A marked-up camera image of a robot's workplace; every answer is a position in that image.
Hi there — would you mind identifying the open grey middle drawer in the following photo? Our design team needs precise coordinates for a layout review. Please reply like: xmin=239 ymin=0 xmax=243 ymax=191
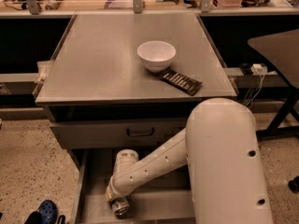
xmin=70 ymin=148 xmax=195 ymax=224

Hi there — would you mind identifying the dark striped snack packet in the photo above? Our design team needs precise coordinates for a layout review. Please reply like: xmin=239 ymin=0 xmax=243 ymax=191
xmin=159 ymin=68 xmax=202 ymax=96

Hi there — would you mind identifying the grey metal drawer cabinet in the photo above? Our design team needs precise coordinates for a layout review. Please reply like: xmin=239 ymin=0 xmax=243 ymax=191
xmin=32 ymin=12 xmax=238 ymax=224

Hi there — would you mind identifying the white ceramic bowl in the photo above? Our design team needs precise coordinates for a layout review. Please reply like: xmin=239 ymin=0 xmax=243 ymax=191
xmin=137 ymin=40 xmax=177 ymax=73

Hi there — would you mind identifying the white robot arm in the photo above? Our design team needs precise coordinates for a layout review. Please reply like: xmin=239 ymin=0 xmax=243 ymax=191
xmin=106 ymin=98 xmax=273 ymax=224

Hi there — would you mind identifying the closed grey top drawer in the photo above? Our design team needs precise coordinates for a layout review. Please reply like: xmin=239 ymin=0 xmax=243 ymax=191
xmin=50 ymin=118 xmax=187 ymax=149

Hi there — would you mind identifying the green 7up can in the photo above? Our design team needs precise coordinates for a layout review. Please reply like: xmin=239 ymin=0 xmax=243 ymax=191
xmin=111 ymin=197 xmax=130 ymax=217

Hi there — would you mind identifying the white power adapter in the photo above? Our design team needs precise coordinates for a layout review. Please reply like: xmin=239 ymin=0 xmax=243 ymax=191
xmin=251 ymin=63 xmax=267 ymax=75

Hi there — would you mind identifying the dark side table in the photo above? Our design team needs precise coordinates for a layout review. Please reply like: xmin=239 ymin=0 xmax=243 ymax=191
xmin=248 ymin=29 xmax=299 ymax=138

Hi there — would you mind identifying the blue croc shoe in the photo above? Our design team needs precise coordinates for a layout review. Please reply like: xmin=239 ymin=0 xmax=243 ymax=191
xmin=37 ymin=200 xmax=58 ymax=224

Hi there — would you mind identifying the black drawer handle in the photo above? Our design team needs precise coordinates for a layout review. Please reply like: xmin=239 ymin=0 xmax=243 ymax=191
xmin=126 ymin=127 xmax=155 ymax=137

